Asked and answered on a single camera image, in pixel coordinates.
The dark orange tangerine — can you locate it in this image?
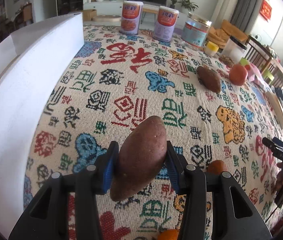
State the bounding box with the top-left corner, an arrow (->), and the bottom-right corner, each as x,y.
207,160 -> 228,176

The red apple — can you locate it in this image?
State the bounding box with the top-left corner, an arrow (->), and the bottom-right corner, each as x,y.
229,64 -> 248,86

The small dark sweet potato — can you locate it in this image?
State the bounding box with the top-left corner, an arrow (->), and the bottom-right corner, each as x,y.
197,66 -> 221,94

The long sweet potato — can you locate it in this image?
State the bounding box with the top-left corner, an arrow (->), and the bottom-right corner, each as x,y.
110,115 -> 167,202

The colourful snack bag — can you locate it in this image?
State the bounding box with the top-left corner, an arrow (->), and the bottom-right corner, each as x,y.
239,57 -> 267,89

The clear jar black lid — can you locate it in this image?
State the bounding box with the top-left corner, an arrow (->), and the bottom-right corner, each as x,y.
221,36 -> 247,64

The small yellow lid jar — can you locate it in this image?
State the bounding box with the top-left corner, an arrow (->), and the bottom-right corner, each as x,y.
205,41 -> 219,57

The orange lounge chair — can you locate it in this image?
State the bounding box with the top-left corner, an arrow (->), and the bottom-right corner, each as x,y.
207,20 -> 248,49

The white cardboard box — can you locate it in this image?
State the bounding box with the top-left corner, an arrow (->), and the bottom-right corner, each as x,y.
0,12 -> 84,238

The glass jar blue label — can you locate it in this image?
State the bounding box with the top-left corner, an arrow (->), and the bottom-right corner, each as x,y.
181,12 -> 212,48

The white standing air conditioner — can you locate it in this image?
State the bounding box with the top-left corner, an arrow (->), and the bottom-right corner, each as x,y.
211,0 -> 238,29

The green potted plant right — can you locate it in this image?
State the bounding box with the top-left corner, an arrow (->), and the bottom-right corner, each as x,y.
178,0 -> 199,11

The small wooden hairpin table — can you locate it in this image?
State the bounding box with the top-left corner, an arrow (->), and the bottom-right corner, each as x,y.
140,8 -> 159,23

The cardboard box on floor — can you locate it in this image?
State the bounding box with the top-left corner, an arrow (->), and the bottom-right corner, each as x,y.
82,9 -> 97,22

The left pink tin can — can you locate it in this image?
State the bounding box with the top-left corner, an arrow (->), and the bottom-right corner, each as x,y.
120,1 -> 144,35

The white tv cabinet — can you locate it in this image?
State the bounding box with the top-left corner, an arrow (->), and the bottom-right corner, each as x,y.
82,1 -> 194,34

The red wall hanging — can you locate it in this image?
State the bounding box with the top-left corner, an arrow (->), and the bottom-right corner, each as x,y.
259,0 -> 272,22

